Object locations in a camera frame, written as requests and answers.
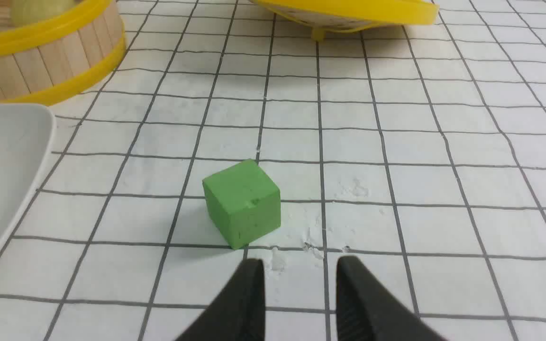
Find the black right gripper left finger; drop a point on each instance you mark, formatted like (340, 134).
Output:
(238, 313)

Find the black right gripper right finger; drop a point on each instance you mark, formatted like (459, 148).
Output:
(367, 311)

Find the yellow steamed bun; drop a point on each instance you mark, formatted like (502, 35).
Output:
(26, 12)

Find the white square plate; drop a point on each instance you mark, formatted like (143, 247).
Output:
(27, 133)

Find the green cube block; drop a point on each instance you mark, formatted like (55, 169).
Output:
(243, 202)

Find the yellow rimmed steamer lid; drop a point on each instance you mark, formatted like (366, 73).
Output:
(349, 16)

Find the bamboo steamer basket yellow rim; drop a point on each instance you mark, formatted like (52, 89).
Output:
(50, 61)

